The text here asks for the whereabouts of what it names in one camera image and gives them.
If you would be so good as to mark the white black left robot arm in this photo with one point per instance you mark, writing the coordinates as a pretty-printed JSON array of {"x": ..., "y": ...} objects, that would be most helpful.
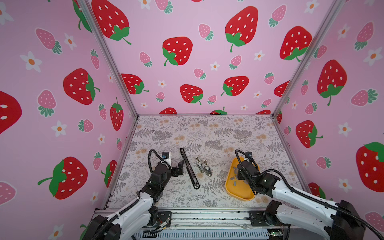
[{"x": 141, "y": 211}]

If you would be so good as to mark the yellow plastic tray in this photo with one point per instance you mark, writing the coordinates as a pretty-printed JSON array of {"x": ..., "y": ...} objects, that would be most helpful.
[{"x": 242, "y": 190}]

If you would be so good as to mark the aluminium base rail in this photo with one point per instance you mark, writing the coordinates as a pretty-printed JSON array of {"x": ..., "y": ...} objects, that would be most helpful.
[{"x": 207, "y": 224}]

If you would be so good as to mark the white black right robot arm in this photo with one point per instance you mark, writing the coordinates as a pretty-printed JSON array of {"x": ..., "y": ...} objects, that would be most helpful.
[{"x": 291, "y": 206}]

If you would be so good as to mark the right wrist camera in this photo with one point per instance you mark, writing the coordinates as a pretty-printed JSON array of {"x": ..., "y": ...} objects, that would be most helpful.
[{"x": 249, "y": 156}]

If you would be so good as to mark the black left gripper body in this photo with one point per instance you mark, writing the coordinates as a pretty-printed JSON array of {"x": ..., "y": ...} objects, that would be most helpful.
[{"x": 168, "y": 173}]

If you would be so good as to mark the black long stapler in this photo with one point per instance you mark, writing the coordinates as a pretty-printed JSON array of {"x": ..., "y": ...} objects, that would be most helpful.
[{"x": 190, "y": 171}]

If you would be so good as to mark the grey staple strips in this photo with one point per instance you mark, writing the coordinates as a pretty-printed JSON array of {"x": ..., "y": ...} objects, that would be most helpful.
[{"x": 233, "y": 175}]

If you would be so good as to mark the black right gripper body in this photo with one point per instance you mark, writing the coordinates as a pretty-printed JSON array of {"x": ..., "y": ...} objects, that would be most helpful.
[{"x": 249, "y": 183}]

